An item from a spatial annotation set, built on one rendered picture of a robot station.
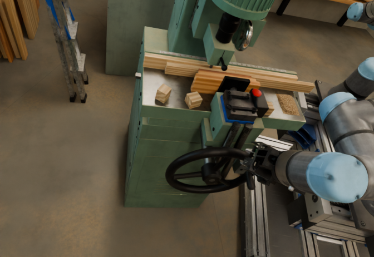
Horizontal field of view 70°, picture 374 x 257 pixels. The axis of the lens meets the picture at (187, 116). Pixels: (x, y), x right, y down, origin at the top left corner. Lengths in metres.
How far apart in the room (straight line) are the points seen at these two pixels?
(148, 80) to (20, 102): 1.28
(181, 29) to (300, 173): 0.75
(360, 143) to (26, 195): 1.54
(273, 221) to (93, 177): 1.05
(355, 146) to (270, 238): 1.10
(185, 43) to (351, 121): 0.72
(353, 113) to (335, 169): 0.18
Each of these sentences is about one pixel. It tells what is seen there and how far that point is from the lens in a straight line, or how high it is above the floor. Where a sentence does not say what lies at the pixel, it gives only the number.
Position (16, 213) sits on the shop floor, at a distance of 1.68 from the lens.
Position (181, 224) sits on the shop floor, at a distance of 1.66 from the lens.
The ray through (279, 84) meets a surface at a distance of 1.11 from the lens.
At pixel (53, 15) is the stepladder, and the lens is 1.62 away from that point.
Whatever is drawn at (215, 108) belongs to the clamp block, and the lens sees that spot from 0.87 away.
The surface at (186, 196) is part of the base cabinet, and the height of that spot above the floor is 0.18.
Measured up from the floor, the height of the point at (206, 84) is 0.94.
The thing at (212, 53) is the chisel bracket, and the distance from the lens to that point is 0.87.
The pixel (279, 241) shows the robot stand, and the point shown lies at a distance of 1.62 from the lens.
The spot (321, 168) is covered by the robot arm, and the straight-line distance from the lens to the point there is 0.47.
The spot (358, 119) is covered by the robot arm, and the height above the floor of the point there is 1.24.
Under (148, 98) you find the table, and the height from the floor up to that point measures 0.90.
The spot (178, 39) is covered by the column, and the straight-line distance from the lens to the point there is 1.11.
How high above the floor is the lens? 1.54
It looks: 49 degrees down
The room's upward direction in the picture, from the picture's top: 23 degrees clockwise
